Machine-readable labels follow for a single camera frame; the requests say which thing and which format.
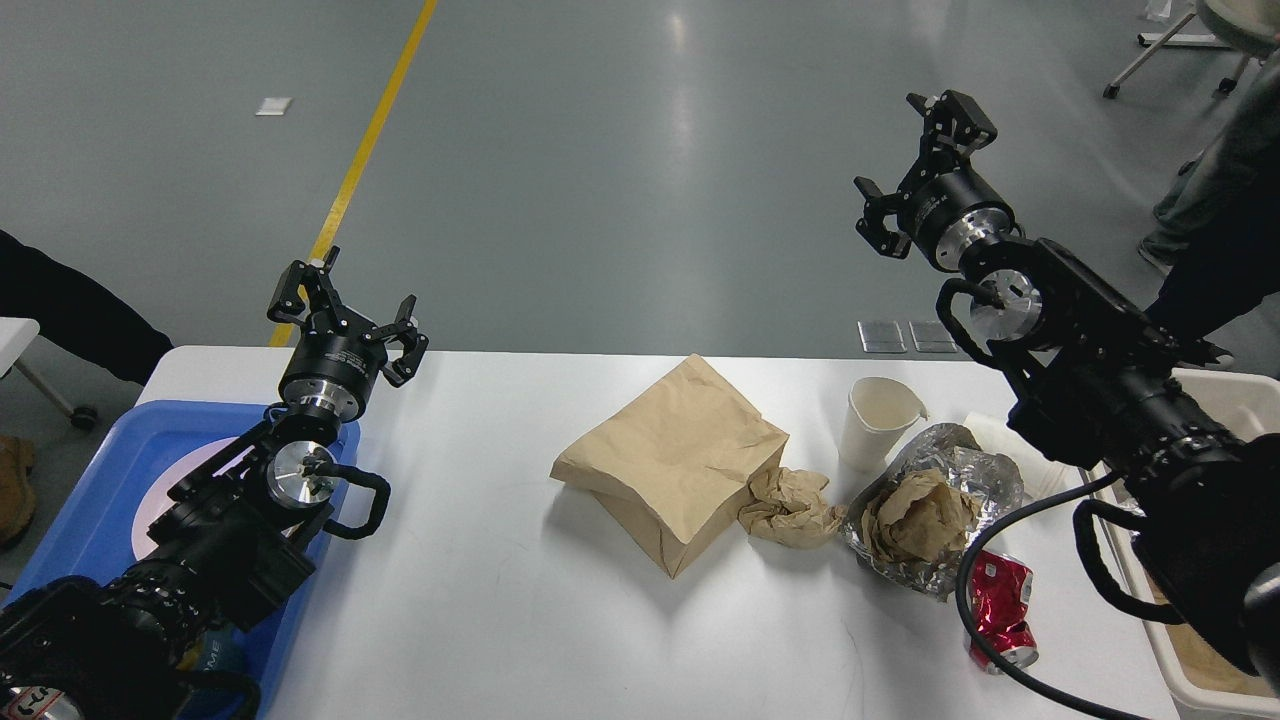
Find beige waste bin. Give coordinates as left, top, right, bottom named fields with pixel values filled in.
left=1094, top=369, right=1279, bottom=719

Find grey-blue mug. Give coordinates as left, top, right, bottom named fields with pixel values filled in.
left=189, top=623, right=247, bottom=673

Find brown paper bag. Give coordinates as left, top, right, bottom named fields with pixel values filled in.
left=550, top=354, right=790, bottom=579

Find pink plate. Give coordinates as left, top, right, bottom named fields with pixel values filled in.
left=131, top=437, right=233, bottom=560

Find crumpled foil with paper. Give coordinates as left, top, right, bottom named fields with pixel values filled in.
left=837, top=423, right=1024, bottom=602

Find red foil wrapper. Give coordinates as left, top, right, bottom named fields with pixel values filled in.
left=969, top=550, right=1039, bottom=667

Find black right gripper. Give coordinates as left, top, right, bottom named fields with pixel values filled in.
left=854, top=90, right=1015, bottom=273

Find person in blue jeans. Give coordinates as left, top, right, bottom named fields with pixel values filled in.
left=1138, top=0, right=1280, bottom=277

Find white side table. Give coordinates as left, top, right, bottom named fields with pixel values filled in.
left=1, top=316, right=99, bottom=430

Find dark seated person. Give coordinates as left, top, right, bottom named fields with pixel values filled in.
left=1, top=231, right=175, bottom=386

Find white cup lying sideways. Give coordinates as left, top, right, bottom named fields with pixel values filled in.
left=963, top=413, right=1079, bottom=500

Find person in black clothes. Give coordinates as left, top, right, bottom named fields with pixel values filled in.
left=1146, top=167, right=1279, bottom=342

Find brown paper in bin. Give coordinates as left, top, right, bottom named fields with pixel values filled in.
left=1160, top=624, right=1271, bottom=697

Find blue plastic tray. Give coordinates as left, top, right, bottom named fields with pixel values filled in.
left=3, top=401, right=360, bottom=719

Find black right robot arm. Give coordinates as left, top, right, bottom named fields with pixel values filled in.
left=854, top=90, right=1279, bottom=688

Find brown shoe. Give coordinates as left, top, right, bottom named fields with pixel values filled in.
left=1, top=436, right=37, bottom=550

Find floor outlet plate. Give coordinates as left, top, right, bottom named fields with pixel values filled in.
left=858, top=320, right=908, bottom=354
left=908, top=322, right=959, bottom=354

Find crumpled brown paper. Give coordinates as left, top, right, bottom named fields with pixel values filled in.
left=737, top=468, right=847, bottom=550

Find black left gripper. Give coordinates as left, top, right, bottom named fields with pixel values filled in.
left=266, top=246, right=429, bottom=416

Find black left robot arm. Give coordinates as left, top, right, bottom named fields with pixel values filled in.
left=1, top=247, right=429, bottom=719

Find white rolling stand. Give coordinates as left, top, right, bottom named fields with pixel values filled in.
left=1105, top=0, right=1251, bottom=99

